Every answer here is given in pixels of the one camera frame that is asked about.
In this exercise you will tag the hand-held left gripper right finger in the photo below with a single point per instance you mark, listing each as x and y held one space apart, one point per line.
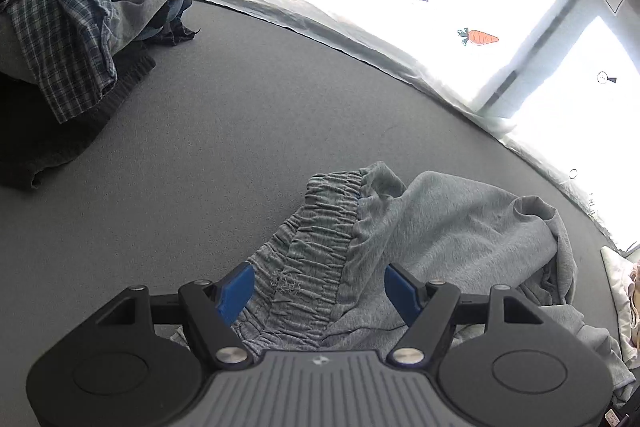
402 292

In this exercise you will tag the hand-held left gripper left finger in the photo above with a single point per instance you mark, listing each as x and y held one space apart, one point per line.
237 289

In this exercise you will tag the white folded garment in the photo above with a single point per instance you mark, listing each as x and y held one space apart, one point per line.
616 277

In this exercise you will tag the beige folded garment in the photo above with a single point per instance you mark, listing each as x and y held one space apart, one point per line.
636 297

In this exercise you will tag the dark grey knit garment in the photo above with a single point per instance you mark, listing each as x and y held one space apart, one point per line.
60 137

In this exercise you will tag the dark blue garment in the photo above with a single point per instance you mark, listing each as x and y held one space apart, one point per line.
167 14

